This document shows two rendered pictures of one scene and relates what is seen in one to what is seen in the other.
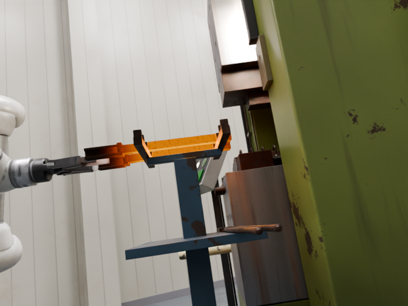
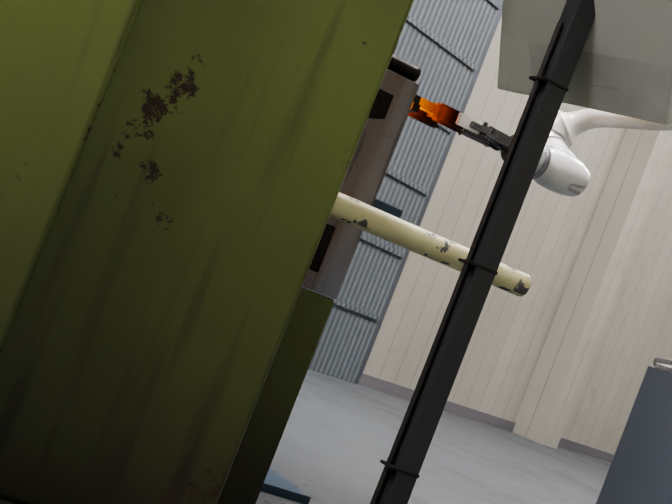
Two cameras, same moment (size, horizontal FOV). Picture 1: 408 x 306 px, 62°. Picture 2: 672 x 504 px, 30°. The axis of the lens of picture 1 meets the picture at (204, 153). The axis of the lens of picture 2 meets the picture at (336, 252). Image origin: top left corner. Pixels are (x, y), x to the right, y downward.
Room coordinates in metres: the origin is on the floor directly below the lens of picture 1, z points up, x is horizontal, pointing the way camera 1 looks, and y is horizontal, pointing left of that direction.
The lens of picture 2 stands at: (3.75, -1.05, 0.47)
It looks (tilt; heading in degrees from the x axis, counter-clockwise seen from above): 2 degrees up; 156
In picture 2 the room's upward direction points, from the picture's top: 21 degrees clockwise
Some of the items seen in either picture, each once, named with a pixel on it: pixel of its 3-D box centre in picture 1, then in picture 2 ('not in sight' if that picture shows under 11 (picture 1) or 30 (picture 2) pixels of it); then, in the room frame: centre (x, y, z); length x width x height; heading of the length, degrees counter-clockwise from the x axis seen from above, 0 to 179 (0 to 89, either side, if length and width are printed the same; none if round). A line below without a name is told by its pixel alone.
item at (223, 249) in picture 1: (222, 249); (428, 244); (1.77, -0.02, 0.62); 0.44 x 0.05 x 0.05; 91
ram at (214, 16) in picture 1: (259, 29); not in sight; (1.39, -0.33, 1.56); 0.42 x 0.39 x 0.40; 91
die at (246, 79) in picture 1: (268, 84); not in sight; (1.43, -0.33, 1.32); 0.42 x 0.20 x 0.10; 91
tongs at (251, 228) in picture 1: (237, 229); not in sight; (0.82, -0.05, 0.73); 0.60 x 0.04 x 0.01; 5
